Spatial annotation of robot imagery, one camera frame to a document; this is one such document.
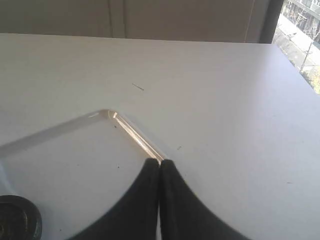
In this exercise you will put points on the dark window frame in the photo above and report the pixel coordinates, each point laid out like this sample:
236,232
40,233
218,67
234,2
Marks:
271,17

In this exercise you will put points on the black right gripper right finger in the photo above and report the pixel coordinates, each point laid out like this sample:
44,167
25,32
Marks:
182,215

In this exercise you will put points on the black weight plate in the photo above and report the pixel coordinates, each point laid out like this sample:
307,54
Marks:
20,219

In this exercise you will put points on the white plastic tray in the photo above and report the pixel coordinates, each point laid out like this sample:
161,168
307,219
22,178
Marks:
76,171

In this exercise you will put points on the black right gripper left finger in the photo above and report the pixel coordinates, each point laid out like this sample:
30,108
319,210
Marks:
135,215

